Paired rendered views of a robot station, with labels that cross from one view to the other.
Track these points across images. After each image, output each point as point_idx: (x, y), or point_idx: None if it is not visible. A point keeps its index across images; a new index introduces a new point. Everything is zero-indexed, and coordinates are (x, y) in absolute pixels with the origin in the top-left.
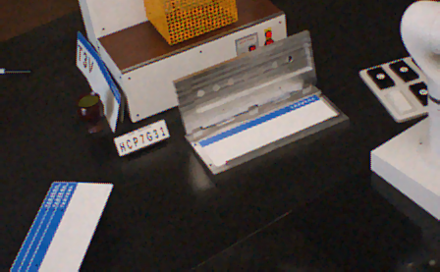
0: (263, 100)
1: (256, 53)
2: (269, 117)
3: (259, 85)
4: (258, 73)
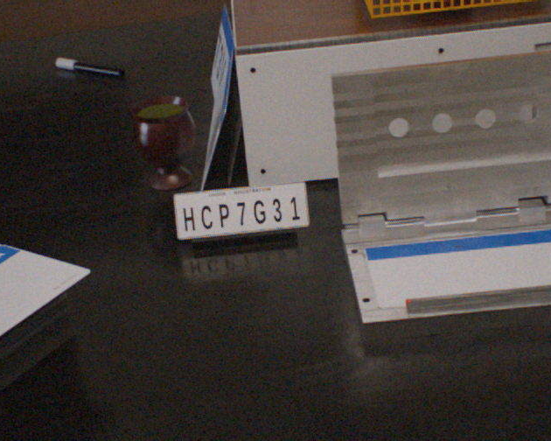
0: None
1: None
2: None
3: None
4: None
